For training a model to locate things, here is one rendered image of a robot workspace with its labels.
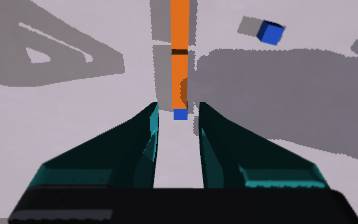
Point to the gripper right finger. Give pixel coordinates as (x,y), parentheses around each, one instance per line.
(249,160)

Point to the orange rod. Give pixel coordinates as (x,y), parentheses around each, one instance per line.
(179,78)
(179,24)

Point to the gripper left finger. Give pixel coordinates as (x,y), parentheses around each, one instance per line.
(111,157)

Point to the blue cube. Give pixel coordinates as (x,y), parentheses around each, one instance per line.
(181,114)
(270,32)

